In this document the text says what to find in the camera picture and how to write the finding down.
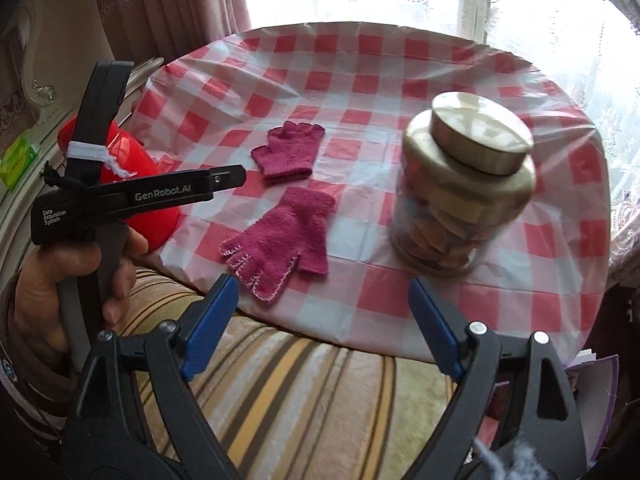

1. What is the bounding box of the person's left hand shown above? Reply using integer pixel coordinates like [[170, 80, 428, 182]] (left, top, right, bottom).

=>
[[14, 227, 150, 333]]

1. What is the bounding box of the person's left forearm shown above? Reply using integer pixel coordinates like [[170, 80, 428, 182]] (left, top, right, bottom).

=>
[[0, 270, 81, 431]]

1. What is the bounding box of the green box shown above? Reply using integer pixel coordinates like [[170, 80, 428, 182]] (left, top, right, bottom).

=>
[[0, 132, 41, 191]]

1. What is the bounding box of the glass jar with gold lid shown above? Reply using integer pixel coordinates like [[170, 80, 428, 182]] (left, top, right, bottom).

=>
[[390, 91, 537, 276]]

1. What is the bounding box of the red white checked tablecloth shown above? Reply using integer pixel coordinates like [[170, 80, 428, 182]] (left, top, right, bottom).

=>
[[132, 21, 610, 366]]

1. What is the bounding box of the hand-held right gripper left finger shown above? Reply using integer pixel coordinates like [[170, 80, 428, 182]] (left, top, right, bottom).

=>
[[60, 274, 241, 480]]

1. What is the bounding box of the white elastic band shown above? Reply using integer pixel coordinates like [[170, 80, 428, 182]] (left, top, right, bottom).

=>
[[66, 141, 138, 179]]

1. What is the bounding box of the red plastic thermos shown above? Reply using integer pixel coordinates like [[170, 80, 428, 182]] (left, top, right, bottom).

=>
[[57, 115, 182, 253]]

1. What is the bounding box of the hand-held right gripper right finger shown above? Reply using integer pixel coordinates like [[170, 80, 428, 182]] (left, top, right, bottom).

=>
[[400, 276, 587, 480]]

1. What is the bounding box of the ornate silver mirror frame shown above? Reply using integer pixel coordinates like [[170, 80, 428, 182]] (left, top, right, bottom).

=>
[[15, 0, 58, 128]]

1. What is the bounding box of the pink curtain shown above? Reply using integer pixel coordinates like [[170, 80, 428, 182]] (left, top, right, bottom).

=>
[[90, 0, 251, 61]]

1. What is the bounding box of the striped velvet cushion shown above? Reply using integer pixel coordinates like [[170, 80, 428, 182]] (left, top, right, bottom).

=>
[[112, 265, 476, 480]]

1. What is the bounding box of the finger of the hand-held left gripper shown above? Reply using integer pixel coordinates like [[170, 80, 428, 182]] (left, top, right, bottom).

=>
[[200, 165, 247, 196]]

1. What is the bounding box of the purple box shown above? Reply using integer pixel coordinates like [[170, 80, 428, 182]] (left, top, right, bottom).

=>
[[492, 352, 621, 461]]

